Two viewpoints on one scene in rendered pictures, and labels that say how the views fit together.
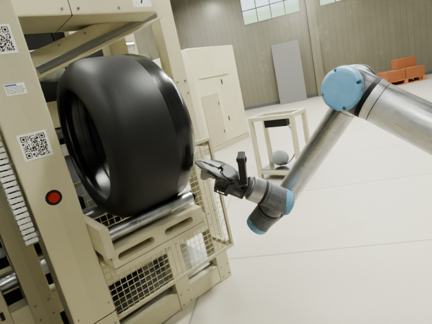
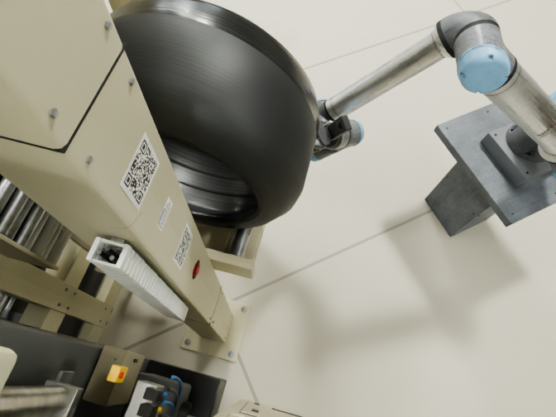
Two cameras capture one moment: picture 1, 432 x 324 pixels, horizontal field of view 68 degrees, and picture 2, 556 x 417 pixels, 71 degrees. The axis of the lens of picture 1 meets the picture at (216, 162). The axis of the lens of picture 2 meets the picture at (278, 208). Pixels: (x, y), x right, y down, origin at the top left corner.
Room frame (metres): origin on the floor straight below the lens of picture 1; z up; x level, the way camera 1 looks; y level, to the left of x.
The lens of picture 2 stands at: (0.63, 0.52, 1.94)
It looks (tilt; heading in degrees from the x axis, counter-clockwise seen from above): 65 degrees down; 317
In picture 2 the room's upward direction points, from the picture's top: 5 degrees clockwise
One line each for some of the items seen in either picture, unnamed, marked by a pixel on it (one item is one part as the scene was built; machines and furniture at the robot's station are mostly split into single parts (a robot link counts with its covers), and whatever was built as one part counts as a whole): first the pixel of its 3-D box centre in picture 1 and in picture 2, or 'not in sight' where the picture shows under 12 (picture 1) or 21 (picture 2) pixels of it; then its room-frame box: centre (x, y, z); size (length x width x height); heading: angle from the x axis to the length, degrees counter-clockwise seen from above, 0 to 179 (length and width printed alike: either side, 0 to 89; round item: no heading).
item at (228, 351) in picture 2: not in sight; (216, 325); (0.97, 0.53, 0.01); 0.27 x 0.27 x 0.02; 38
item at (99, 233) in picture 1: (86, 229); (184, 251); (1.03, 0.48, 0.90); 0.40 x 0.03 x 0.10; 38
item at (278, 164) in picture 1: (281, 145); not in sight; (3.80, -0.83, 0.40); 0.60 x 0.35 x 0.80; 47
